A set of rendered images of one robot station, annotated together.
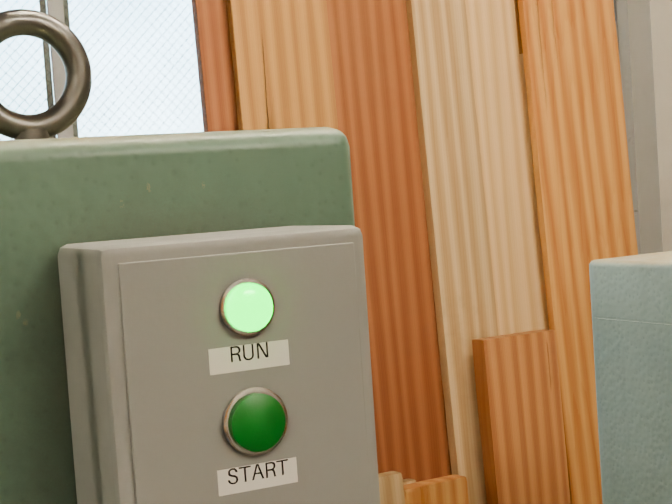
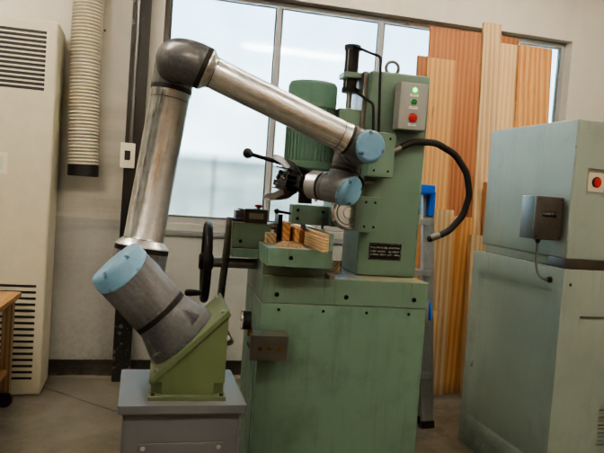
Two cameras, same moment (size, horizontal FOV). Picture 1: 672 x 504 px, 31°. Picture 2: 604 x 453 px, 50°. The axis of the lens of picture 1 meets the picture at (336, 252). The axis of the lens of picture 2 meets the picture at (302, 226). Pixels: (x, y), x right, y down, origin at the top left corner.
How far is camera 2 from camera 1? 1.87 m
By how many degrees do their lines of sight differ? 15
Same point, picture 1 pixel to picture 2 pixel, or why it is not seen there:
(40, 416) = (391, 102)
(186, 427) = (406, 101)
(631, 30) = (561, 100)
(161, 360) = (405, 93)
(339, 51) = (456, 93)
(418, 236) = (472, 150)
